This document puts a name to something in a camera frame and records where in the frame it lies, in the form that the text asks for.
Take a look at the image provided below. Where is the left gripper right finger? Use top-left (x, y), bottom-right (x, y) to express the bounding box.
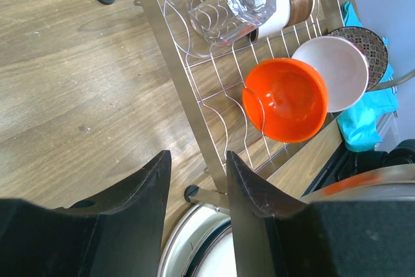
top-left (226, 152), bottom-right (414, 276)

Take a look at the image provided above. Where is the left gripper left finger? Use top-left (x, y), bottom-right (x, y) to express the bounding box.
top-left (1, 151), bottom-right (171, 276)

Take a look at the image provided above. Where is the orange bowl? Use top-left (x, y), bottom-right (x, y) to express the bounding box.
top-left (242, 58), bottom-right (329, 143)

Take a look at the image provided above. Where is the patterned small bowl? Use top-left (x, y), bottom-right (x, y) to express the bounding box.
top-left (328, 26), bottom-right (388, 91)

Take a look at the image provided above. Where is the metal two-tier dish rack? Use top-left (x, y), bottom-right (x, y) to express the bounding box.
top-left (99, 0), bottom-right (343, 210)

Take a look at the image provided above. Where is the clear plastic cup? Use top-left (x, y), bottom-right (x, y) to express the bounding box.
top-left (163, 0), bottom-right (276, 58)

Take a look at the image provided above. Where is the steel cup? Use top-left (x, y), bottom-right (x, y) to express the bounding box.
top-left (248, 0), bottom-right (315, 43)

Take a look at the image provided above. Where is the red rimmed white plate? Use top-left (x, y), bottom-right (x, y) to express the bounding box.
top-left (182, 219), bottom-right (237, 277)

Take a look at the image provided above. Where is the pale green plate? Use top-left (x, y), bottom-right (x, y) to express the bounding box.
top-left (157, 205), bottom-right (230, 276)

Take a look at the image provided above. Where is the teal cloth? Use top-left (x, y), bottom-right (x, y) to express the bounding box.
top-left (335, 0), bottom-right (400, 153)

